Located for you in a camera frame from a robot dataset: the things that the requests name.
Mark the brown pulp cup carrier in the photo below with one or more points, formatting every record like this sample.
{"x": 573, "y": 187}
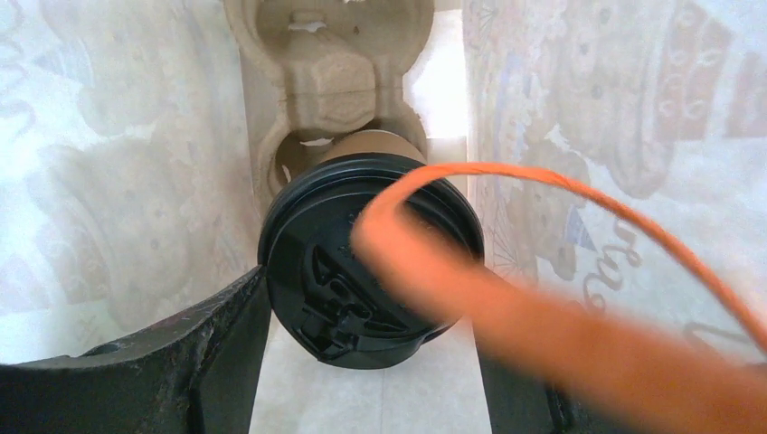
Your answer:
{"x": 324, "y": 69}

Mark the brown paper coffee cup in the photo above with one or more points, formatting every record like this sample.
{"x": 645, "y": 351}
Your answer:
{"x": 373, "y": 141}

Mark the black plastic cup lid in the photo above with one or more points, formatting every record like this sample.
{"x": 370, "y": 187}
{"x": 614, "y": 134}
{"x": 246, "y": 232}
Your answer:
{"x": 321, "y": 293}

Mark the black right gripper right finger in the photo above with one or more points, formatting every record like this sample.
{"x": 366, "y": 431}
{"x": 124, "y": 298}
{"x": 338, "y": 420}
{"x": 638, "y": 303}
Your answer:
{"x": 519, "y": 403}

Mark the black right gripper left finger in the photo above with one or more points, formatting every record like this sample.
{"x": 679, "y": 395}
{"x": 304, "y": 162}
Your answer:
{"x": 196, "y": 371}

